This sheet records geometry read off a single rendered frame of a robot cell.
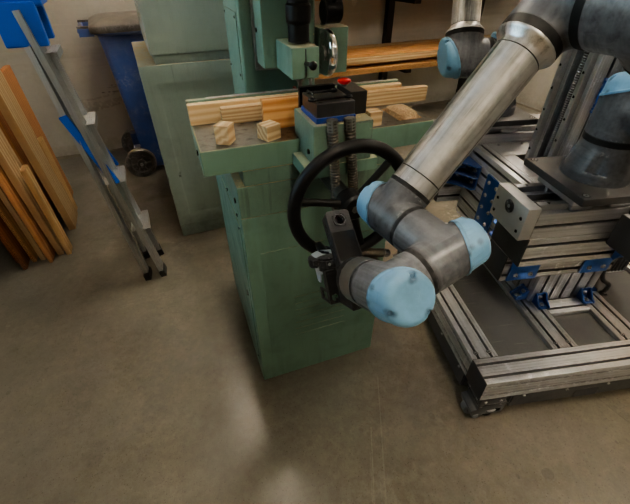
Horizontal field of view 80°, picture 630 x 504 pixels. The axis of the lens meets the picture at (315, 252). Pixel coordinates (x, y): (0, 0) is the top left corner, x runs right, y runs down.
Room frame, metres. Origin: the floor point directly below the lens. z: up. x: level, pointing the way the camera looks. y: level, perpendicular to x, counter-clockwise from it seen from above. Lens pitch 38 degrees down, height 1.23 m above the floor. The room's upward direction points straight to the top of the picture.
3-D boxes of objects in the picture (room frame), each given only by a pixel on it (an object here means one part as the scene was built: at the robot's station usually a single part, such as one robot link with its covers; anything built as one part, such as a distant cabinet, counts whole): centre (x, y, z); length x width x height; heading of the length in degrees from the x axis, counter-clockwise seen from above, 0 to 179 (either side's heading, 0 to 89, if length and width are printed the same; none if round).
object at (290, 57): (1.05, 0.04, 1.03); 0.14 x 0.07 x 0.09; 20
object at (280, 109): (0.96, 0.02, 0.94); 0.23 x 0.02 x 0.07; 110
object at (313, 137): (0.85, -0.04, 0.92); 0.15 x 0.13 x 0.09; 110
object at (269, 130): (0.86, 0.11, 0.92); 0.04 x 0.04 x 0.03; 45
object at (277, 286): (1.14, 0.08, 0.36); 0.58 x 0.45 x 0.71; 20
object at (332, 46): (1.19, -0.03, 1.02); 0.12 x 0.03 x 0.12; 20
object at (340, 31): (1.26, -0.04, 1.02); 0.09 x 0.07 x 0.12; 110
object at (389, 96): (1.06, -0.04, 0.92); 0.60 x 0.02 x 0.04; 110
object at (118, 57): (2.73, 1.13, 0.48); 0.64 x 0.54 x 0.97; 116
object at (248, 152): (0.93, -0.01, 0.87); 0.61 x 0.30 x 0.06; 110
